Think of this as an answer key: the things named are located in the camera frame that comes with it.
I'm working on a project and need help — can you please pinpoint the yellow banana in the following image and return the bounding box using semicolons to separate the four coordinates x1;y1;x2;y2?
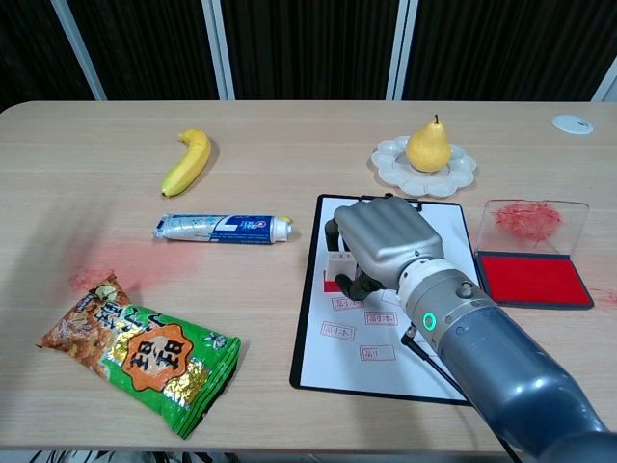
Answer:
160;126;213;199

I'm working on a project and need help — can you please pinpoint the black clipboard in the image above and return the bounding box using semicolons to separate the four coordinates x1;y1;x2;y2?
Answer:
288;192;483;407

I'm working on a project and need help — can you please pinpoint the blue white toothpaste tube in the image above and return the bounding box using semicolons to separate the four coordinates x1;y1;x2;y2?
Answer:
152;212;294;245

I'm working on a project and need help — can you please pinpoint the red white rubber stamp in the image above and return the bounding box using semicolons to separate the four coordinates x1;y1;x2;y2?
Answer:
321;248;361;294

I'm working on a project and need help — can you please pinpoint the yellow pear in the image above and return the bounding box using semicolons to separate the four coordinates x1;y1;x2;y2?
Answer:
404;114;453;174

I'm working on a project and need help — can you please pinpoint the white flower-shaped plate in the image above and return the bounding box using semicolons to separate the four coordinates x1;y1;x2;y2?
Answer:
370;134;478;199

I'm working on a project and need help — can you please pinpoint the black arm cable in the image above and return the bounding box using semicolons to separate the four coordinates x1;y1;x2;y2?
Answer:
401;327;524;463

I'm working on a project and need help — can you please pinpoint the white round cable grommet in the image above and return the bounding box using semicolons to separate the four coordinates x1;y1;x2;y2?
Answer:
550;114;594;135

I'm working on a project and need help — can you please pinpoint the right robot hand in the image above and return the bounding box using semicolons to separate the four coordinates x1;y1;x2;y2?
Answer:
323;197;445;301

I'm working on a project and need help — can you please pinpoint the green orange snack bag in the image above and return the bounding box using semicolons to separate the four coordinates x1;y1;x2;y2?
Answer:
36;272;242;441

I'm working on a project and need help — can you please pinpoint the red ink pad case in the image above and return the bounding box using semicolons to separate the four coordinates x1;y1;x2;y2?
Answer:
474;199;595;310

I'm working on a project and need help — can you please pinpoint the white stamped paper sheet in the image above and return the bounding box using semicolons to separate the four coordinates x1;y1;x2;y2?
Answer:
299;197;478;402

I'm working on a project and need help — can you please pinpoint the grey partition post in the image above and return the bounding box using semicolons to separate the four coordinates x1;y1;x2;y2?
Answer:
50;0;107;101
201;0;236;101
591;67;617;102
385;0;418;101

